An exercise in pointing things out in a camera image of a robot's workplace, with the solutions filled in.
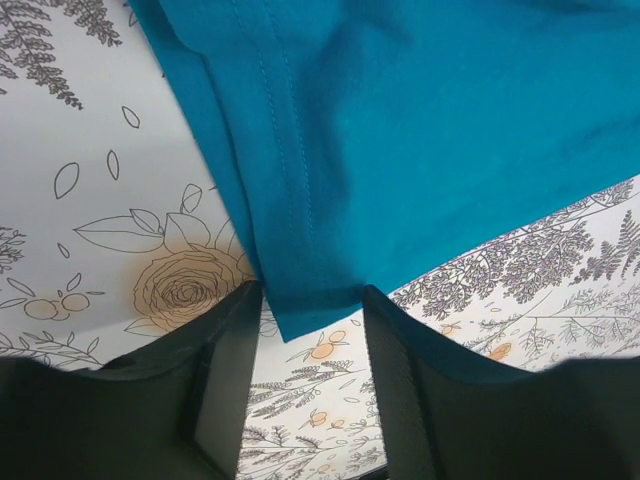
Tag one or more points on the teal blue t shirt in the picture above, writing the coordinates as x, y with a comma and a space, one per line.
361, 143

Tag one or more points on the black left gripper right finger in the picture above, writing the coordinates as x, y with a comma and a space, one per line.
447, 412

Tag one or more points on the floral patterned table mat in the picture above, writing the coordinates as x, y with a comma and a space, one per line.
114, 234

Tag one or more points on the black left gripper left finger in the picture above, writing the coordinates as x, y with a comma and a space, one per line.
173, 409

